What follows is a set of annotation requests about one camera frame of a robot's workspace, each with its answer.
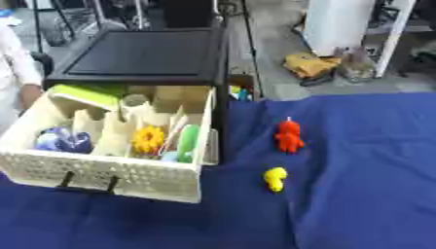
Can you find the pale compartment drawer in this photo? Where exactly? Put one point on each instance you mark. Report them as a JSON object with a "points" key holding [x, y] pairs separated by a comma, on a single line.
{"points": [[108, 168]]}

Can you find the green plastic tube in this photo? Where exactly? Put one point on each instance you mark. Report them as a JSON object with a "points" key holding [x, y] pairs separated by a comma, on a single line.
{"points": [[187, 142]]}

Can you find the red toy figure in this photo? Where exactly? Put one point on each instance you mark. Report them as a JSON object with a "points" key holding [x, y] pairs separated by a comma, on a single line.
{"points": [[288, 136]]}

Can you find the yellow sunflower toy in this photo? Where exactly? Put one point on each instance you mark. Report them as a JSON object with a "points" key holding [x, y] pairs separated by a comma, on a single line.
{"points": [[148, 139]]}

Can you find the yellow toy figure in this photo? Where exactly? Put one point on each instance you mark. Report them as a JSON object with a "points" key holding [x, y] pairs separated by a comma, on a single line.
{"points": [[275, 178]]}

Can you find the black tripod pole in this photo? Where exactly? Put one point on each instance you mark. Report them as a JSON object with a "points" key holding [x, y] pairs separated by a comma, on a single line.
{"points": [[251, 45]]}

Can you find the pale roll of tape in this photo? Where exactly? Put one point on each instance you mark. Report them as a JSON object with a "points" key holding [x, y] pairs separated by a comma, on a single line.
{"points": [[135, 101]]}

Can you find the black cabinet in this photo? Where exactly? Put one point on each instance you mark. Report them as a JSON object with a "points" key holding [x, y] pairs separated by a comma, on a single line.
{"points": [[142, 55]]}

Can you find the tan bag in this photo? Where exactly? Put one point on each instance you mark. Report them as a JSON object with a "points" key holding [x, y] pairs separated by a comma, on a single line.
{"points": [[309, 65]]}

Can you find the green flat block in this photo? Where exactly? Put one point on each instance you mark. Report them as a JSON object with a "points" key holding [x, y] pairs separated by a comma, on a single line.
{"points": [[91, 94]]}

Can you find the grey bag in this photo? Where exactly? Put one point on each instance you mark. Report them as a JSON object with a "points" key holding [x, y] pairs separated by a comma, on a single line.
{"points": [[356, 64]]}

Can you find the white panel stand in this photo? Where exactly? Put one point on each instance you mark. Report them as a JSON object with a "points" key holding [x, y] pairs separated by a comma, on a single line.
{"points": [[338, 26]]}

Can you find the blue and white toy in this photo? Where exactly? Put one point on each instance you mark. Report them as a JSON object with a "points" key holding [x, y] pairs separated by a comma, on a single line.
{"points": [[63, 141]]}

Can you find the person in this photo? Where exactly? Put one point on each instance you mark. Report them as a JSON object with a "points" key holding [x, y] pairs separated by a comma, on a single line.
{"points": [[12, 74]]}

